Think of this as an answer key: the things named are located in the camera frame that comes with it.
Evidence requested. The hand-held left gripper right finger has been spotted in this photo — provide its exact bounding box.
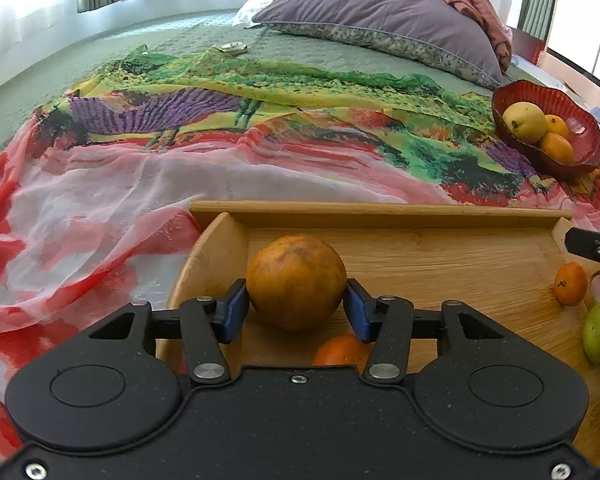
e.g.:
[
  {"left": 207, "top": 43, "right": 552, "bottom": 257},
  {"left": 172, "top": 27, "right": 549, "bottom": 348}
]
[{"left": 343, "top": 279, "right": 514, "bottom": 381}]

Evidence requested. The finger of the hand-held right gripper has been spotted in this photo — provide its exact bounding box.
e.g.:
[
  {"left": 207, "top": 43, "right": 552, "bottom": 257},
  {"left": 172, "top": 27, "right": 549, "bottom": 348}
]
[{"left": 565, "top": 227, "right": 600, "bottom": 281}]

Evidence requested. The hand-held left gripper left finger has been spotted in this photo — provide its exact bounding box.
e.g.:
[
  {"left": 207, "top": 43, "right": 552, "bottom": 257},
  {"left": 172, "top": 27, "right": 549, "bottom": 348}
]
[{"left": 87, "top": 278, "right": 249, "bottom": 387}]

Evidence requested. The medium mandarin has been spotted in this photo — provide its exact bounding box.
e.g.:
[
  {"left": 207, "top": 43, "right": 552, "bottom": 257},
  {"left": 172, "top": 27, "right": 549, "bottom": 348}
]
[{"left": 311, "top": 334, "right": 373, "bottom": 375}]

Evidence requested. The small mandarin with stem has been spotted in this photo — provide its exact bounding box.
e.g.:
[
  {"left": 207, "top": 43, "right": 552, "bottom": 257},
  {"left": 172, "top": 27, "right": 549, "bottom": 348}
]
[{"left": 553, "top": 262, "right": 589, "bottom": 307}]

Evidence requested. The large brownish orange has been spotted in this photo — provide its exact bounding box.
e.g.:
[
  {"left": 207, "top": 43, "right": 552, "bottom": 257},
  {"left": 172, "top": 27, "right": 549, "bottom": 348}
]
[{"left": 246, "top": 234, "right": 348, "bottom": 331}]

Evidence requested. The wooden tray with handles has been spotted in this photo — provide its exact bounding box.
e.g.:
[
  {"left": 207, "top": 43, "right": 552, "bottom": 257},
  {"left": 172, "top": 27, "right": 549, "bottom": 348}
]
[{"left": 155, "top": 200, "right": 600, "bottom": 472}]

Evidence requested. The orange in bowl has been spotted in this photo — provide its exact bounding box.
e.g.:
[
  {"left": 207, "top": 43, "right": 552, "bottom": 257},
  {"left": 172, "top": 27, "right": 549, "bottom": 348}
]
[
  {"left": 544, "top": 114, "right": 571, "bottom": 140},
  {"left": 539, "top": 132, "right": 577, "bottom": 166}
]

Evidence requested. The red glass bowl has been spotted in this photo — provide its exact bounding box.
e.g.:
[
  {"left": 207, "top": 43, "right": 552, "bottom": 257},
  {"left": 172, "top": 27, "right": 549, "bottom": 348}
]
[{"left": 491, "top": 80, "right": 600, "bottom": 181}]

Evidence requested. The yellow pear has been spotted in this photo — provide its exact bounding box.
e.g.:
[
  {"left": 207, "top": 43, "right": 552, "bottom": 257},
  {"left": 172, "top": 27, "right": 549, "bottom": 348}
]
[{"left": 502, "top": 101, "right": 549, "bottom": 145}]

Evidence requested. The colourful printed scarf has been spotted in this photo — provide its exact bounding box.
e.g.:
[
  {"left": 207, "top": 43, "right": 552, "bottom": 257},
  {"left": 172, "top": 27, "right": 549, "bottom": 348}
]
[{"left": 0, "top": 44, "right": 600, "bottom": 462}]

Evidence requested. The green quilted bedspread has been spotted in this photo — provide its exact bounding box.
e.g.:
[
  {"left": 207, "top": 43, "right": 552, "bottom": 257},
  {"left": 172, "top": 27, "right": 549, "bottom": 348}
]
[{"left": 0, "top": 7, "right": 600, "bottom": 171}]

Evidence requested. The white pillow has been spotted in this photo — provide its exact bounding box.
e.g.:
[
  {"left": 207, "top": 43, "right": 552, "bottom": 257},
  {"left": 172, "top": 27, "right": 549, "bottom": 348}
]
[{"left": 232, "top": 0, "right": 303, "bottom": 27}]

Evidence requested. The purple pillow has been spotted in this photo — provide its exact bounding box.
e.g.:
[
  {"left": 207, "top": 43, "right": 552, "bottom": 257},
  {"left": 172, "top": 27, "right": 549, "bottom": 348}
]
[{"left": 251, "top": 0, "right": 505, "bottom": 90}]

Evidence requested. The sheer white curtain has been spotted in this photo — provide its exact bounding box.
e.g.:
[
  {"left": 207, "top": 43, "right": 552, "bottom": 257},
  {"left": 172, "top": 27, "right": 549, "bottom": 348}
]
[{"left": 0, "top": 0, "right": 326, "bottom": 63}]

